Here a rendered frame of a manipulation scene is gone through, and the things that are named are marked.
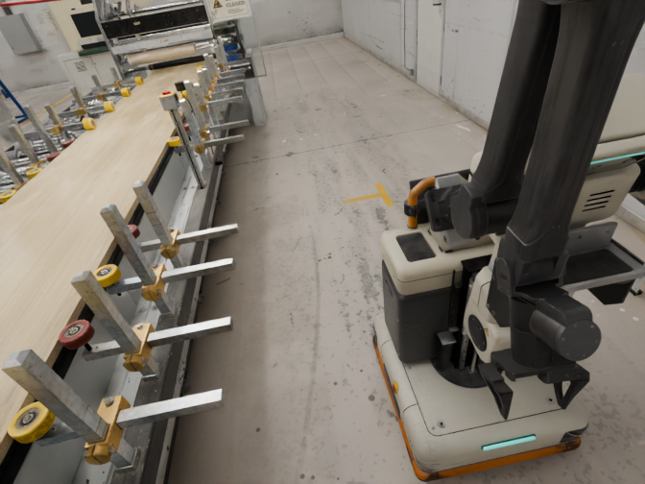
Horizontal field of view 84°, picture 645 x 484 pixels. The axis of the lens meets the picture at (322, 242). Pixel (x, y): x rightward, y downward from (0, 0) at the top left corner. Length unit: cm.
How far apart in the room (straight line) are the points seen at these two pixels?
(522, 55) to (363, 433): 154
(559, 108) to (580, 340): 29
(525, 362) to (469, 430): 86
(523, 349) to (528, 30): 43
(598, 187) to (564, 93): 44
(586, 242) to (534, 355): 38
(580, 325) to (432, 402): 101
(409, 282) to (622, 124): 69
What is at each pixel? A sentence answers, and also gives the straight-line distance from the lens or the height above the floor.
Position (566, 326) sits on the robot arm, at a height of 121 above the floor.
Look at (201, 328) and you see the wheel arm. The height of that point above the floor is 82.
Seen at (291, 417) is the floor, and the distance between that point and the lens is 184.
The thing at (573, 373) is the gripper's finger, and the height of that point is 108.
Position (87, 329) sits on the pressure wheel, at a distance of 121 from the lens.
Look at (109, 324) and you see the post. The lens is 110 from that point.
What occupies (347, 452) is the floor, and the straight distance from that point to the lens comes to 174.
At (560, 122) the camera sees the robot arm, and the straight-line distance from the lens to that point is 47.
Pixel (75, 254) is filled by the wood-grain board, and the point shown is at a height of 90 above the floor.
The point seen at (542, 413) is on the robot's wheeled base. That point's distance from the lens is 158.
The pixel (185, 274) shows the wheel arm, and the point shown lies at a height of 84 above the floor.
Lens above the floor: 160
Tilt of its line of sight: 37 degrees down
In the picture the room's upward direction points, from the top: 10 degrees counter-clockwise
